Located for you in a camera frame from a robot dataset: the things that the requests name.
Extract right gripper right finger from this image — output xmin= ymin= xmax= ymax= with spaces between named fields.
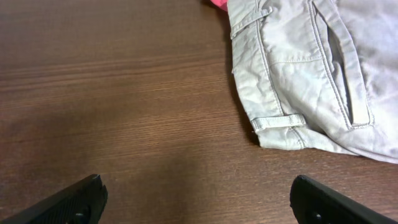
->
xmin=290 ymin=175 xmax=397 ymax=224

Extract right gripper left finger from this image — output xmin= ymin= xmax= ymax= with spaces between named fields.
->
xmin=1 ymin=174 xmax=108 ymax=224

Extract beige shorts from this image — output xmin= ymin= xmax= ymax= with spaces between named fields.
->
xmin=227 ymin=0 xmax=397 ymax=164

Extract red t-shirt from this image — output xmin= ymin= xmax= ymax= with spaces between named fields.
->
xmin=210 ymin=0 xmax=228 ymax=12

